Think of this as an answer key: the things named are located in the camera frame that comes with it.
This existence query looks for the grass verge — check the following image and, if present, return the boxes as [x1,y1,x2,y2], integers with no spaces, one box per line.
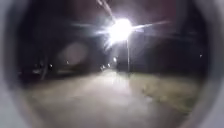
[20,73,101,98]
[128,71,205,114]

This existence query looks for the street lamp pole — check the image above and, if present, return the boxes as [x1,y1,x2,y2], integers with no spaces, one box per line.
[109,19,134,74]

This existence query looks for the grey paved path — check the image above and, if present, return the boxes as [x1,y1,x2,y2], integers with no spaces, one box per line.
[28,69,174,128]

